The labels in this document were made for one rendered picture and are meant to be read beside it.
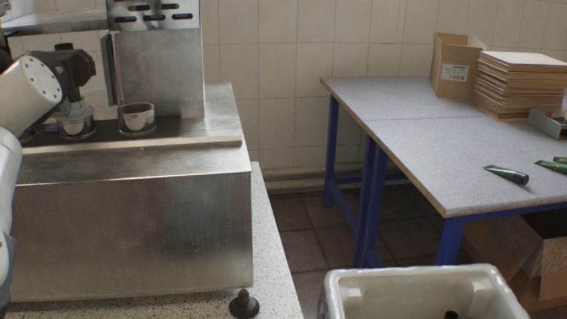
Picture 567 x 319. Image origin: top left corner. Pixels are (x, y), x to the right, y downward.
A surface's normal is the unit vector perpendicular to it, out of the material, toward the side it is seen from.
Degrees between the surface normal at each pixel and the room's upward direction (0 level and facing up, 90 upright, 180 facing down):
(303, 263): 0
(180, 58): 90
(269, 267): 0
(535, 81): 90
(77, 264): 90
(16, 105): 96
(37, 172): 0
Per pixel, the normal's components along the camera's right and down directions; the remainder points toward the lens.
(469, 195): 0.02, -0.90
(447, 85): -0.21, 0.42
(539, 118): -0.98, 0.06
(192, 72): 0.18, 0.43
